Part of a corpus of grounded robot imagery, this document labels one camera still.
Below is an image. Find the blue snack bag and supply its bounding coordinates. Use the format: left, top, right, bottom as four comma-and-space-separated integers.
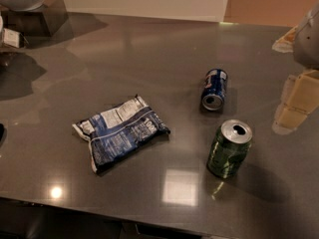
72, 96, 170, 173

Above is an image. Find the blue pepsi can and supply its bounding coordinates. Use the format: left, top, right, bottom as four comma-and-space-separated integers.
201, 69, 228, 111

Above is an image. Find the green soda can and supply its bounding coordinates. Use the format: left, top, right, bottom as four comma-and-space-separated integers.
206, 119, 252, 178

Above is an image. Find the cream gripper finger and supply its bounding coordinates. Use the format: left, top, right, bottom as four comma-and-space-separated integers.
272, 70, 319, 135
272, 27, 297, 53

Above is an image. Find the small white card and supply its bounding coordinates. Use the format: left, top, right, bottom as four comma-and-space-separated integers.
3, 28, 20, 48

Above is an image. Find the black object at left edge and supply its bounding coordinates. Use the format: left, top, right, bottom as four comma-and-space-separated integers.
0, 123, 5, 141

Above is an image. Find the dark wooden block stand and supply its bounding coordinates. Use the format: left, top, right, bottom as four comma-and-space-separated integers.
1, 0, 68, 37

